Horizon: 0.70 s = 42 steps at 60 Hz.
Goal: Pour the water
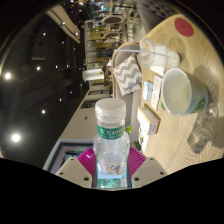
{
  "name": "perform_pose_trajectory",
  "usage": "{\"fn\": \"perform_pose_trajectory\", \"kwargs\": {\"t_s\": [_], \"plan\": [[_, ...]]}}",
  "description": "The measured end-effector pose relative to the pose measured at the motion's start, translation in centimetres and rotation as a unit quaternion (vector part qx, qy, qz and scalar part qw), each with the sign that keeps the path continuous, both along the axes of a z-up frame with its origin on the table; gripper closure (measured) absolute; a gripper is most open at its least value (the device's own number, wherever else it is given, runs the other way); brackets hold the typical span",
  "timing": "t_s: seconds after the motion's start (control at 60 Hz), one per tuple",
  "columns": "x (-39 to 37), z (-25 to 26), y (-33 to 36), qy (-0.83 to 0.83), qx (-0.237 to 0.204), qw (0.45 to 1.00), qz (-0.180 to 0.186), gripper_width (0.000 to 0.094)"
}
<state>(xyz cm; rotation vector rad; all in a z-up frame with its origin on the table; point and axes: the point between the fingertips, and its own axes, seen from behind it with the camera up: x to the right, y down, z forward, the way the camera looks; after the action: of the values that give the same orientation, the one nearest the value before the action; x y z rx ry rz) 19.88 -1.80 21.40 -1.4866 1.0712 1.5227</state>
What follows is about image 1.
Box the white and green mug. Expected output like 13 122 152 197
160 67 210 117

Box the grey white chevron pillow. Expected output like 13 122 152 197
113 53 144 97

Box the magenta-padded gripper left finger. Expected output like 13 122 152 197
54 145 99 189

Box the clear plastic cup with straw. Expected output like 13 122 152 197
113 38 181 69

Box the group of dining chairs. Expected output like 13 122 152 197
84 0 141 44

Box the window with colourful posters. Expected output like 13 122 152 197
49 141 94 174

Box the person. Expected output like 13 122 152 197
101 64 114 88

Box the white tissue box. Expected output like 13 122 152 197
136 105 162 136

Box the clear plastic water bottle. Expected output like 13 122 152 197
92 97 132 178

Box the flat round red coaster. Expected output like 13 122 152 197
174 17 195 38

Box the group of ceiling lights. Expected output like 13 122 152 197
3 0 84 144

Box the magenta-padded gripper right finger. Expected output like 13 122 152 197
126 146 169 189

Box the grey sofa with wooden trim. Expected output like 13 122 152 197
110 41 144 144

